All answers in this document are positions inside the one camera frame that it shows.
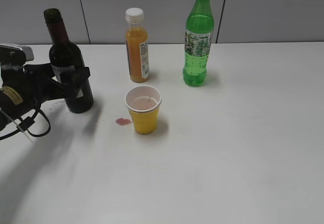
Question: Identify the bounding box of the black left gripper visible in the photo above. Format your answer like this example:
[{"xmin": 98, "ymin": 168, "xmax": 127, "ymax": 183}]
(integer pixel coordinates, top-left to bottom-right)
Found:
[{"xmin": 1, "ymin": 63, "xmax": 90, "ymax": 113}]

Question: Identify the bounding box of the dark red wine bottle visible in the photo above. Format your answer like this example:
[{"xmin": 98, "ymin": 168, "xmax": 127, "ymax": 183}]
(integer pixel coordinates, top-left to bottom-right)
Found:
[{"xmin": 44, "ymin": 8, "xmax": 94, "ymax": 114}]

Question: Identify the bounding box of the yellow paper cup white inside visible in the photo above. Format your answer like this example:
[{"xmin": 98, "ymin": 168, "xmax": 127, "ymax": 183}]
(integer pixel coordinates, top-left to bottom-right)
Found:
[{"xmin": 125, "ymin": 85, "xmax": 162, "ymax": 135}]

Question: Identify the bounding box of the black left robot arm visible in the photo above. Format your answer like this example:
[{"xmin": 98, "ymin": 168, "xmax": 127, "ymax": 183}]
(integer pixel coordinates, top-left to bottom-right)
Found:
[{"xmin": 1, "ymin": 63, "xmax": 90, "ymax": 130}]

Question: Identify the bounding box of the red wine spill stain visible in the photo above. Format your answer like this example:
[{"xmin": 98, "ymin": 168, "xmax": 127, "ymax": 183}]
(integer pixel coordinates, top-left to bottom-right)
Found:
[{"xmin": 115, "ymin": 118, "xmax": 132, "ymax": 126}]

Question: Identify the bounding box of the orange juice bottle white cap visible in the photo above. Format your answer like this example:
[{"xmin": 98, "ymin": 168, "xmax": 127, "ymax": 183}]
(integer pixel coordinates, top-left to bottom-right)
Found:
[{"xmin": 125, "ymin": 8, "xmax": 149, "ymax": 83}]

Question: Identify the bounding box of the green soda bottle yellow cap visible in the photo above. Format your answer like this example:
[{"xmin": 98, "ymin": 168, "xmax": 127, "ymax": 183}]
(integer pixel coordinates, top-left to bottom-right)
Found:
[{"xmin": 182, "ymin": 0, "xmax": 215, "ymax": 87}]

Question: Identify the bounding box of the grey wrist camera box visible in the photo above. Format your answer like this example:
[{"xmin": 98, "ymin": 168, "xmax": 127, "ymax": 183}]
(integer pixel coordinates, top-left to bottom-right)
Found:
[{"xmin": 0, "ymin": 44, "xmax": 34, "ymax": 66}]

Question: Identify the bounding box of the black cable loop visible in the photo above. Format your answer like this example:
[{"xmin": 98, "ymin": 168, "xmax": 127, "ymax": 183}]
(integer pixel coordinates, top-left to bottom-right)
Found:
[{"xmin": 0, "ymin": 106, "xmax": 52, "ymax": 141}]

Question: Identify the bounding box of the white cable tie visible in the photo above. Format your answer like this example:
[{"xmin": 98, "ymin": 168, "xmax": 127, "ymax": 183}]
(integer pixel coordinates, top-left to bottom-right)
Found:
[{"xmin": 1, "ymin": 108, "xmax": 33, "ymax": 143}]

